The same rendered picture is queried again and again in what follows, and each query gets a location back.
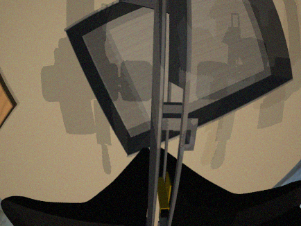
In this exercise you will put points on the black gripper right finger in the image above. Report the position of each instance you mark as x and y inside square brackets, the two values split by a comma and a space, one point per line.
[203, 203]

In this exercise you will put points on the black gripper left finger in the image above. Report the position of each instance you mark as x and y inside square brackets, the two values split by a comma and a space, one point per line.
[124, 202]

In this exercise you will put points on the dark grey roasting tin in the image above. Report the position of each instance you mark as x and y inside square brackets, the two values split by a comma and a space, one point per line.
[239, 55]

